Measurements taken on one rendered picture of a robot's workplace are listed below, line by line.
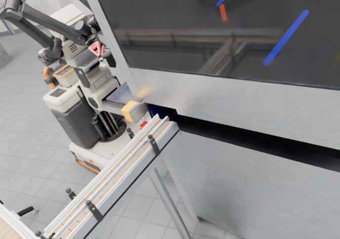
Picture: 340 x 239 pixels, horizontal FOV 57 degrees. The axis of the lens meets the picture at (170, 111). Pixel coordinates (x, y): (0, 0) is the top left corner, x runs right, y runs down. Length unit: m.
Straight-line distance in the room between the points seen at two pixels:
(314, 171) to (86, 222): 0.83
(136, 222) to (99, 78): 1.06
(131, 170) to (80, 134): 1.36
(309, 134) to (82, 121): 1.88
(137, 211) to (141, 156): 1.13
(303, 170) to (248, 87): 0.37
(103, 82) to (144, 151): 1.07
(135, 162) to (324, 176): 0.71
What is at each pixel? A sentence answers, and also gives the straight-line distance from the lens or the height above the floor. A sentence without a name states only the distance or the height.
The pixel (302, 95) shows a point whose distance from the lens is 0.98.
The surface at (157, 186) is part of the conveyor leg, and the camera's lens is 1.50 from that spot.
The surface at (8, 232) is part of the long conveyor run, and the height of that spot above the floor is 0.93.
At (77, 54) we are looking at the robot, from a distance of 2.18.
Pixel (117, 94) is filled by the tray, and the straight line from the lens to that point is 1.93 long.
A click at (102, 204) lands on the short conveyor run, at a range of 1.24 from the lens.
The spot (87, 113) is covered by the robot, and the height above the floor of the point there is 0.57.
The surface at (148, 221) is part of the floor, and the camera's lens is 2.33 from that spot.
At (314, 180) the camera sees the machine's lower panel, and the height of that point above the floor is 0.80.
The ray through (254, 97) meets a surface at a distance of 1.06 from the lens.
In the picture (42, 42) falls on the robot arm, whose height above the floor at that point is 1.31.
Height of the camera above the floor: 1.77
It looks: 34 degrees down
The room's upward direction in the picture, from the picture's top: 22 degrees counter-clockwise
